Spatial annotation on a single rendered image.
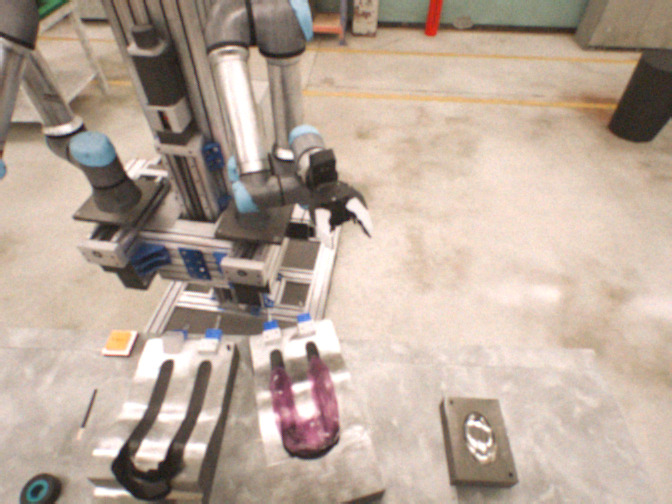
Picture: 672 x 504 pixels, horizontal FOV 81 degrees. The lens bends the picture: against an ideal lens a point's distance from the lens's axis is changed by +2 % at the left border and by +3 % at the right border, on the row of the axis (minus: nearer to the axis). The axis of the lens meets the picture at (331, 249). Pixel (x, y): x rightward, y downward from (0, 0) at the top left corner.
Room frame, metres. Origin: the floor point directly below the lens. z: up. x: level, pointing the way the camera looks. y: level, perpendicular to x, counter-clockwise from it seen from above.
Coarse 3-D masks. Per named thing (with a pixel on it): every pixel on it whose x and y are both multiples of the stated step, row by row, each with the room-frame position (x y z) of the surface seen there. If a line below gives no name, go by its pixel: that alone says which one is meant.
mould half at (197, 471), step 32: (160, 352) 0.54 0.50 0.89; (192, 352) 0.54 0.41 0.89; (224, 352) 0.54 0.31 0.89; (192, 384) 0.44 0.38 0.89; (224, 384) 0.44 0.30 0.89; (128, 416) 0.36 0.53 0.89; (160, 416) 0.36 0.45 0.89; (224, 416) 0.37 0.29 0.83; (96, 448) 0.27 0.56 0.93; (160, 448) 0.27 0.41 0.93; (192, 448) 0.27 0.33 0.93; (96, 480) 0.21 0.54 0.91; (192, 480) 0.20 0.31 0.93
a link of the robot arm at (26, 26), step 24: (0, 0) 1.02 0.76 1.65; (24, 0) 1.05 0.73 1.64; (0, 24) 0.98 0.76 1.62; (24, 24) 1.01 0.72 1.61; (0, 48) 0.96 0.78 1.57; (24, 48) 0.98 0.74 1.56; (0, 72) 0.93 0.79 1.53; (0, 96) 0.91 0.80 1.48; (0, 120) 0.88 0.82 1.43; (0, 144) 0.86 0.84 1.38; (0, 168) 0.82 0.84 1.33
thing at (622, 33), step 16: (592, 0) 5.29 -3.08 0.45; (608, 0) 4.94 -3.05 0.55; (624, 0) 4.92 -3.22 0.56; (640, 0) 4.90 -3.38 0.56; (656, 0) 4.88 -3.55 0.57; (592, 16) 5.12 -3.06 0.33; (608, 16) 4.93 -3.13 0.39; (624, 16) 4.91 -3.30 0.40; (640, 16) 4.89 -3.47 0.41; (656, 16) 4.87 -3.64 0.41; (576, 32) 5.34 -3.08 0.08; (592, 32) 4.96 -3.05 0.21; (608, 32) 4.92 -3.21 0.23; (624, 32) 4.90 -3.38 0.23; (640, 32) 4.88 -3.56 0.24; (656, 32) 4.86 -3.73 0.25; (592, 48) 4.95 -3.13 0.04; (608, 48) 4.93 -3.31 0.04; (624, 48) 4.91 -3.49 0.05; (640, 48) 4.89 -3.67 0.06; (656, 48) 4.87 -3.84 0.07
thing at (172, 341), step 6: (174, 330) 0.61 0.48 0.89; (180, 330) 0.61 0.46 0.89; (186, 330) 0.61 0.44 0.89; (162, 336) 0.56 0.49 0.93; (168, 336) 0.56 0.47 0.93; (174, 336) 0.56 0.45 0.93; (180, 336) 0.57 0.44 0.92; (186, 336) 0.60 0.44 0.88; (162, 342) 0.55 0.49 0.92; (168, 342) 0.55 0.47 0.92; (174, 342) 0.55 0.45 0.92; (180, 342) 0.56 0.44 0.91; (162, 348) 0.54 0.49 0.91; (168, 348) 0.54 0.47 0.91; (174, 348) 0.54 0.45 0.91; (180, 348) 0.54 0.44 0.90
